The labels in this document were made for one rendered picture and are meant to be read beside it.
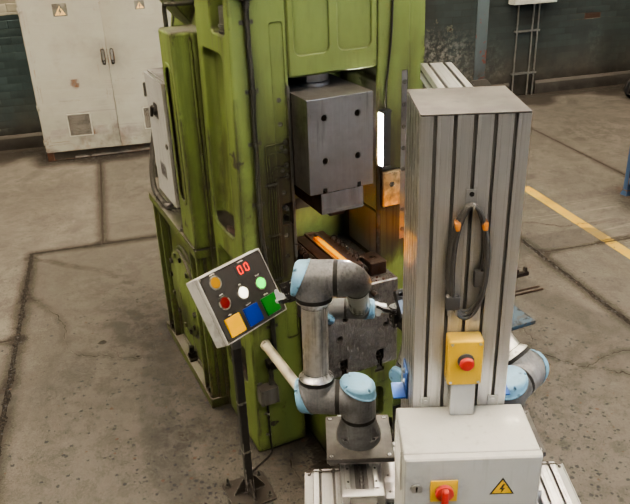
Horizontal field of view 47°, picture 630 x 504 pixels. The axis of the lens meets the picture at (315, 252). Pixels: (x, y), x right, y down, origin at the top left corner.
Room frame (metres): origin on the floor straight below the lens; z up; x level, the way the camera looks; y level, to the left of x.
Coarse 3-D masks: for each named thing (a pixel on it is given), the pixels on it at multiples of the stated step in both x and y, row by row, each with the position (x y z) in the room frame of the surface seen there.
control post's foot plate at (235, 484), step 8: (256, 472) 2.67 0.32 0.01; (232, 480) 2.62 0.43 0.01; (240, 480) 2.62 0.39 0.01; (256, 480) 2.56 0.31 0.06; (264, 480) 2.61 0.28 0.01; (224, 488) 2.57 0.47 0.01; (232, 488) 2.57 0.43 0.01; (240, 488) 2.53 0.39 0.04; (256, 488) 2.56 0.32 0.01; (264, 488) 2.56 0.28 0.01; (272, 488) 2.57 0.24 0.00; (232, 496) 2.52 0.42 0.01; (240, 496) 2.52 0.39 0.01; (248, 496) 2.52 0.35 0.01; (256, 496) 2.51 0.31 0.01; (264, 496) 2.51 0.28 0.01; (272, 496) 2.51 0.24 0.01
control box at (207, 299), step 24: (240, 264) 2.56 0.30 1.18; (264, 264) 2.64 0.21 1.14; (192, 288) 2.43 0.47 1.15; (216, 288) 2.44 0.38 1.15; (264, 288) 2.57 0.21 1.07; (216, 312) 2.38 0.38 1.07; (240, 312) 2.44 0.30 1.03; (264, 312) 2.50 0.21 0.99; (216, 336) 2.36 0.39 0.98; (240, 336) 2.37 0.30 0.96
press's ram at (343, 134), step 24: (312, 96) 2.86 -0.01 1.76; (336, 96) 2.85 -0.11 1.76; (360, 96) 2.89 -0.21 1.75; (312, 120) 2.81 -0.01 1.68; (336, 120) 2.85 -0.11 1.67; (360, 120) 2.89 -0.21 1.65; (312, 144) 2.80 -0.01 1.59; (336, 144) 2.85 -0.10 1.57; (360, 144) 2.89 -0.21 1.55; (312, 168) 2.80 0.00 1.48; (336, 168) 2.85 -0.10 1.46; (360, 168) 2.89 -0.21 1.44; (312, 192) 2.80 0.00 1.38
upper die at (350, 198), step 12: (300, 192) 3.01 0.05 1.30; (324, 192) 2.84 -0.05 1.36; (336, 192) 2.85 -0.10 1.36; (348, 192) 2.87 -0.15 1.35; (360, 192) 2.89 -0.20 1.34; (312, 204) 2.90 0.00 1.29; (324, 204) 2.82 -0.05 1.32; (336, 204) 2.85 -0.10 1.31; (348, 204) 2.87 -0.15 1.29; (360, 204) 2.89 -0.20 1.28
